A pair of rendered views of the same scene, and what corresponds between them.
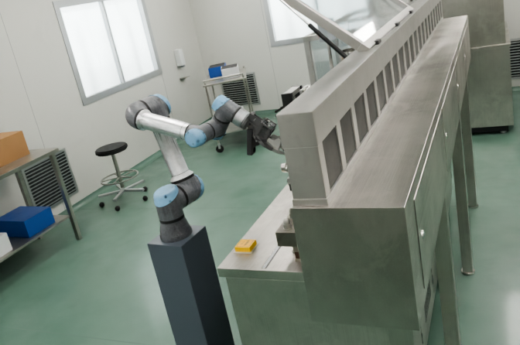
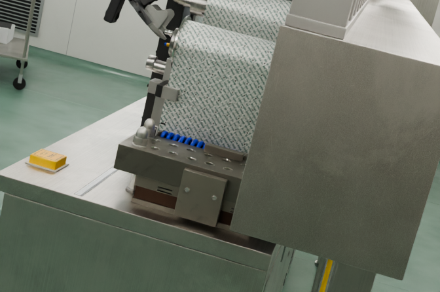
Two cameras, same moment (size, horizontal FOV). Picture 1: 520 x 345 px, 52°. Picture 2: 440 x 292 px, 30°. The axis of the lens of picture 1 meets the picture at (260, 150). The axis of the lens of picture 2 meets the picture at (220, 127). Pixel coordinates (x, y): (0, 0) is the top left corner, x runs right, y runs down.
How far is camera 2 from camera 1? 0.51 m
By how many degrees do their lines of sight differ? 17
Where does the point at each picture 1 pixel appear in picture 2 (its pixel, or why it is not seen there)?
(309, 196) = (319, 16)
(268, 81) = (62, 7)
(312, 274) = (267, 147)
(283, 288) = (99, 237)
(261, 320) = (36, 283)
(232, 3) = not seen: outside the picture
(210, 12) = not seen: outside the picture
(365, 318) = (323, 242)
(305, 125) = not seen: outside the picture
